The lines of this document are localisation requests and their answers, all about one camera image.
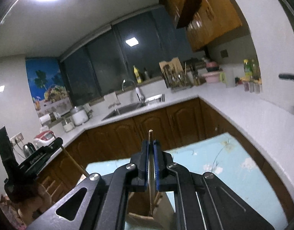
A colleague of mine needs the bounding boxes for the wooden chopstick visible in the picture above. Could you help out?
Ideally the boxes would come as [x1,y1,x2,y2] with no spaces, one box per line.
[148,129,155,216]
[54,135,88,180]

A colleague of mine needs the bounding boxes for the kitchen faucet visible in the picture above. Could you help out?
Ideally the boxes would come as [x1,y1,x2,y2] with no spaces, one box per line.
[121,80,145,102]

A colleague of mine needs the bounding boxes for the person left hand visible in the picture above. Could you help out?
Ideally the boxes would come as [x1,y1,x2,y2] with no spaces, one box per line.
[18,183,52,226]

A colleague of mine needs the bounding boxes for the steel electric kettle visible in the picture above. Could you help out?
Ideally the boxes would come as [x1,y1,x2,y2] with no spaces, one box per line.
[23,142,36,158]

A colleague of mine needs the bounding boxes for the wooden utensil holder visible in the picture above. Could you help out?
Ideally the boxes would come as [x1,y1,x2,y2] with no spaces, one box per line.
[126,192,176,229]

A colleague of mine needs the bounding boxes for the white red rice cooker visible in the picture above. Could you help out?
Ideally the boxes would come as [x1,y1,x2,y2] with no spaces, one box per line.
[33,130,56,149]

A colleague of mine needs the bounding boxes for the floral blue tablecloth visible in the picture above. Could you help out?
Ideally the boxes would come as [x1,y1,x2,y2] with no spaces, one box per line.
[86,132,288,230]

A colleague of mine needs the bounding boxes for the paper towel roll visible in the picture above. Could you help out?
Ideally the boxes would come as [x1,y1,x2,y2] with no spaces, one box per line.
[39,114,51,125]

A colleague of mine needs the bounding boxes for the glass jar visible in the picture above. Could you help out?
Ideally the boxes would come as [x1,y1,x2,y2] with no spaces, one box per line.
[62,118,75,132]

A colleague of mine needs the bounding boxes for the lower wooden cabinets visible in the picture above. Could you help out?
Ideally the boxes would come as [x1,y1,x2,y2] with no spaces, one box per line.
[36,98,294,221]

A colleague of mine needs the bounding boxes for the wooden cabinets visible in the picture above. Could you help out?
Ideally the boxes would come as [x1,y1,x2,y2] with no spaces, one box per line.
[159,0,243,52]
[36,98,294,221]

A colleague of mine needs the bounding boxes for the white pot with lid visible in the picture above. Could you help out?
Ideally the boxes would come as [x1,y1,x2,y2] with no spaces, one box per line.
[70,105,89,126]

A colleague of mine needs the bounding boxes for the tropical fruit poster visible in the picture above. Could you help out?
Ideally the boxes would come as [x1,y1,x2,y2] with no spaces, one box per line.
[26,58,72,117]

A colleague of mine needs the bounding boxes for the steel sink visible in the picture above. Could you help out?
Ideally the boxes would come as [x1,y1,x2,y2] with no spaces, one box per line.
[102,94,165,121]

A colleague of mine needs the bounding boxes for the hanging dish cloth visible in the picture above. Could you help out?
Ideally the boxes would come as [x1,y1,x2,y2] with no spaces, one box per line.
[103,92,121,108]

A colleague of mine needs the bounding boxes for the pink basin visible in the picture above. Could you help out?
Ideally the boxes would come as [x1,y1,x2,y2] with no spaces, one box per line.
[202,71,221,84]

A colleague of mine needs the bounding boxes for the dish drying rack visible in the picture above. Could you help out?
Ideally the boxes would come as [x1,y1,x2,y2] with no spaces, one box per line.
[159,57,192,92]

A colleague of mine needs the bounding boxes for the knife block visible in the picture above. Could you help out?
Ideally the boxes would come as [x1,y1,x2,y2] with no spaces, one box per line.
[190,64,201,86]

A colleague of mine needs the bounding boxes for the yellow detergent bottle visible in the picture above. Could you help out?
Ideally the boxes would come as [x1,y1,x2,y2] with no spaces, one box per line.
[133,65,143,84]

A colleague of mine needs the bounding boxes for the dark window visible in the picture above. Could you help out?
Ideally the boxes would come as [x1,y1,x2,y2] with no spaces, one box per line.
[60,7,205,106]

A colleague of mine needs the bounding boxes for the yellow oil bottle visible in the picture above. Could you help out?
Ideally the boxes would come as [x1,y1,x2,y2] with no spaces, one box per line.
[243,59,253,78]

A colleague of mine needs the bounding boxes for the upper wooden cabinets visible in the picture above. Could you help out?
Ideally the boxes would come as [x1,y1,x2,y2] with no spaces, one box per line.
[159,0,243,52]

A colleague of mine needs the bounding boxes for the wall power outlet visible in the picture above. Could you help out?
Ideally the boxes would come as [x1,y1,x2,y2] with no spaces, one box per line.
[10,132,24,146]

